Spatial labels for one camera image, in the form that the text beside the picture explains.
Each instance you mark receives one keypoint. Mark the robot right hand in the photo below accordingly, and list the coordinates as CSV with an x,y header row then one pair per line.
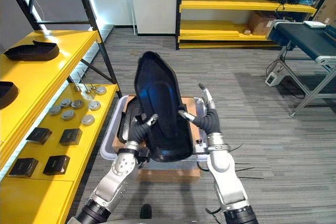
x,y
210,121

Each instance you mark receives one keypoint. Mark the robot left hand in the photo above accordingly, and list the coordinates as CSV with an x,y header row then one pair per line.
x,y
137,130

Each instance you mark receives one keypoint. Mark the large black plastic housing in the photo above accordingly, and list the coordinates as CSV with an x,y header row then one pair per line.
x,y
157,95

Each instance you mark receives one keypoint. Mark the robot right arm silver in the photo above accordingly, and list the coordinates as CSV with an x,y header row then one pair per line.
x,y
223,166

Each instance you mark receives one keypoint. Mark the robot left arm silver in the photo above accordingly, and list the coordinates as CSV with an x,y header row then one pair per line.
x,y
118,167

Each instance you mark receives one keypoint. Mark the small black clip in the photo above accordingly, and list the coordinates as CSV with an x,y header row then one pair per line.
x,y
198,140

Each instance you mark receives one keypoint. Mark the grey plastic crate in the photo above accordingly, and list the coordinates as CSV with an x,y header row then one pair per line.
x,y
109,136

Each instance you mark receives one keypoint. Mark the round grey metal disc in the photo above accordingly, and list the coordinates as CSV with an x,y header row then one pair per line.
x,y
94,105
88,120
55,110
100,90
65,102
67,115
77,104

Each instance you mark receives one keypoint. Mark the metal pin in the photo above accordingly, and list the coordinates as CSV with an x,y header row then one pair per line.
x,y
77,87
88,90
92,86

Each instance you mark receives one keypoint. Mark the small black box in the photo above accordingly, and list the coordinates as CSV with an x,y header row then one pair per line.
x,y
56,165
23,167
39,135
71,137

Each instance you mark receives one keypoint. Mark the white power box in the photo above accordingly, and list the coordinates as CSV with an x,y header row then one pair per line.
x,y
273,78

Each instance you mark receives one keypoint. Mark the robot dark foot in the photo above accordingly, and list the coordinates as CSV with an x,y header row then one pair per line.
x,y
145,212

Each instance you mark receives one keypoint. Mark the small tan packet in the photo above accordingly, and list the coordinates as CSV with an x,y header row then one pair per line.
x,y
246,32

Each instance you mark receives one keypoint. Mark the brown cardboard box with label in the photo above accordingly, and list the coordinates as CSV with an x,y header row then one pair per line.
x,y
260,22

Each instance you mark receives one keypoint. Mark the flat white box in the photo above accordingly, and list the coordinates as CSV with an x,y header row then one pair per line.
x,y
315,24

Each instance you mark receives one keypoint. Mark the blue plastic bag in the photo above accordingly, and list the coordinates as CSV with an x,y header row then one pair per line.
x,y
305,0

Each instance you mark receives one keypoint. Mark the large printed cardboard box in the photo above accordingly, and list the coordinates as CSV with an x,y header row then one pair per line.
x,y
326,7

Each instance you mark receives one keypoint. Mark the yellow shelf rack black frame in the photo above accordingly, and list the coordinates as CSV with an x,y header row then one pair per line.
x,y
50,66

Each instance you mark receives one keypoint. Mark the belt conveyor aluminium frame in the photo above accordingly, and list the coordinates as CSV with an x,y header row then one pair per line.
x,y
302,37

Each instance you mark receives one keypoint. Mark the white wall panel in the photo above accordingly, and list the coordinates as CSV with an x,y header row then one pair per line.
x,y
155,1

